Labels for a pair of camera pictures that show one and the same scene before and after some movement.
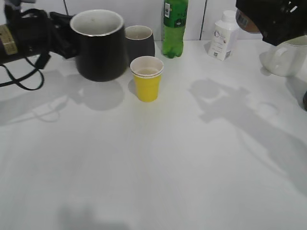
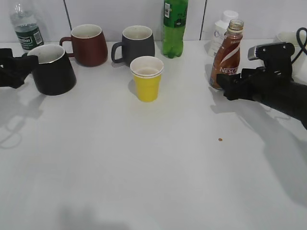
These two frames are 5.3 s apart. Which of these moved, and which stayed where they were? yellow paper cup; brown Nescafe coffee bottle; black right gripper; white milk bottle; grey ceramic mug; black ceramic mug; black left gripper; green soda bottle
Moved: black right gripper; black ceramic mug; black left gripper; brown Nescafe coffee bottle
Stayed: grey ceramic mug; green soda bottle; white milk bottle; yellow paper cup
